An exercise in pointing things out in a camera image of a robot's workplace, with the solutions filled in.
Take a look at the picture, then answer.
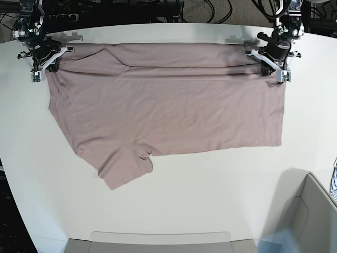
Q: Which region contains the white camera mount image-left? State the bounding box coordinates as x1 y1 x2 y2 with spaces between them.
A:
17 45 74 82

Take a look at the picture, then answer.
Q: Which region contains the grey bin bottom edge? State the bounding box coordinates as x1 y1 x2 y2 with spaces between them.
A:
64 231 257 252

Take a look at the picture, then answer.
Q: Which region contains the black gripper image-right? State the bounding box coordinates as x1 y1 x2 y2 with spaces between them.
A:
257 31 292 76

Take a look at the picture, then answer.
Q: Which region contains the blue striped cloth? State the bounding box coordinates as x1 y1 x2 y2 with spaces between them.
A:
329 159 337 203

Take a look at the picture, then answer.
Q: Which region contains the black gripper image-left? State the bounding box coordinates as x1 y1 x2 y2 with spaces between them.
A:
26 39 62 73

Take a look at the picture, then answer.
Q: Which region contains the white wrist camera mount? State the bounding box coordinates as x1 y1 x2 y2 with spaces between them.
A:
245 50 302 83

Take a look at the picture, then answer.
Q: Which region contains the mauve pink T-shirt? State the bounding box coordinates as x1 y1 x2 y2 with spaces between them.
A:
46 43 285 189

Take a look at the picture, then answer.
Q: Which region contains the grey cardboard box right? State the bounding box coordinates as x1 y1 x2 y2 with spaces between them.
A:
275 173 336 252

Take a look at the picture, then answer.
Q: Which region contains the blue translucent sheet corner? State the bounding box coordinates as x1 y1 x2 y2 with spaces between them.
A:
256 229 301 253

